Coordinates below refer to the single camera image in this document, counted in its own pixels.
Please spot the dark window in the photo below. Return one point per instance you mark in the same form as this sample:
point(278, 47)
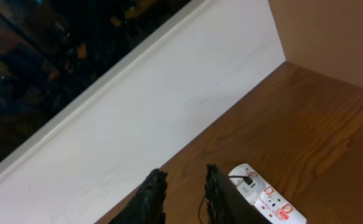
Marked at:
point(53, 50)

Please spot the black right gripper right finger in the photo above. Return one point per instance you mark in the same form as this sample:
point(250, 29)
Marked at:
point(225, 205)

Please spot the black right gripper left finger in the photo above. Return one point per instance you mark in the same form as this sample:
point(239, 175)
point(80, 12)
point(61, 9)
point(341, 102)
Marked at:
point(146, 206)

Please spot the white power strip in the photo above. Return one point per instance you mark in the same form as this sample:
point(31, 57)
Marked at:
point(264, 197)

